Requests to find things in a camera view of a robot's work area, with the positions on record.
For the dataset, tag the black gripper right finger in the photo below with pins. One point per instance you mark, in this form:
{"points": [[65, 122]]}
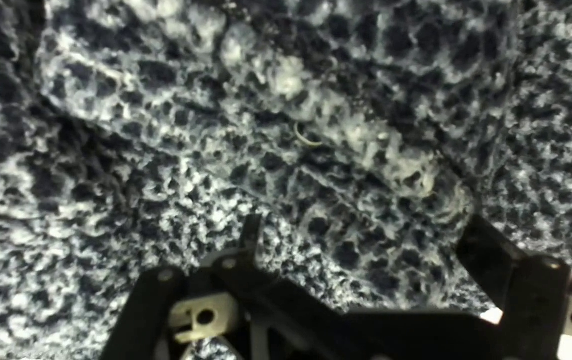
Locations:
{"points": [[533, 300]]}

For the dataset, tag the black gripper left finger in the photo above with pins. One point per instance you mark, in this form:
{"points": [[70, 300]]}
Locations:
{"points": [[247, 321]]}

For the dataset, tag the dark blue knitted blanket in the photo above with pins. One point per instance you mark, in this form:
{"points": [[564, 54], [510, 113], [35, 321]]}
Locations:
{"points": [[266, 133]]}

